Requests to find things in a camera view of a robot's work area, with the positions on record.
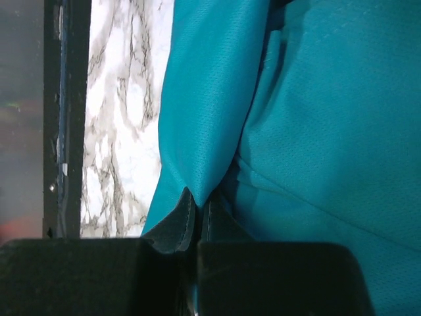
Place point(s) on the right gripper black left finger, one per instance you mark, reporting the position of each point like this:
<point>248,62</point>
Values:
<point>117,276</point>

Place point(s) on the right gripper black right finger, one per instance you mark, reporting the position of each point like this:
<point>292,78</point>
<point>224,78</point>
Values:
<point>238,275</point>

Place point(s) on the teal t shirt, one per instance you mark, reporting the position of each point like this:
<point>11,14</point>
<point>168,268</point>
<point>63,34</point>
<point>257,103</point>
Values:
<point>307,115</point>

